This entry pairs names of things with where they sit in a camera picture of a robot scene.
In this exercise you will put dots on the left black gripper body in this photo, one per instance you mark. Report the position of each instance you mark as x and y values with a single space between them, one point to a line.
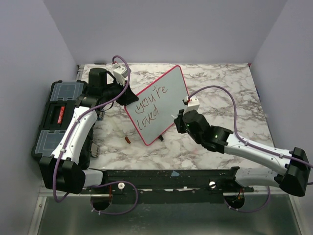
114 91

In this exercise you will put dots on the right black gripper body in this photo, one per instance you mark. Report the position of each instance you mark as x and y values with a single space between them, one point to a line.
182 128

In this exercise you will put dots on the pink framed whiteboard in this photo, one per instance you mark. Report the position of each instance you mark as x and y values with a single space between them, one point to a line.
151 115

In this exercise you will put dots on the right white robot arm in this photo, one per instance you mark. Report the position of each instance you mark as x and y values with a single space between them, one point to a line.
284 169

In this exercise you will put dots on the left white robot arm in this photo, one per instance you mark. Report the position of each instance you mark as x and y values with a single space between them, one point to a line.
61 170

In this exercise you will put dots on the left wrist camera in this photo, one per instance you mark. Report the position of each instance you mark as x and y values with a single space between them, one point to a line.
120 72

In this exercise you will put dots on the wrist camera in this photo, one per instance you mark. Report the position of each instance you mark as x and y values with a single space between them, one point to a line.
191 104
120 72

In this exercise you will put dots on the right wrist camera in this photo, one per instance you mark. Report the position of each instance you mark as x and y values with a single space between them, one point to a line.
191 104

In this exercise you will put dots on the small black wall object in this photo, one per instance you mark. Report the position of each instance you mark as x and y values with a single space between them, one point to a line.
99 62

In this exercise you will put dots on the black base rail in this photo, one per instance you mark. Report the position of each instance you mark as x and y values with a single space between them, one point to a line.
168 186

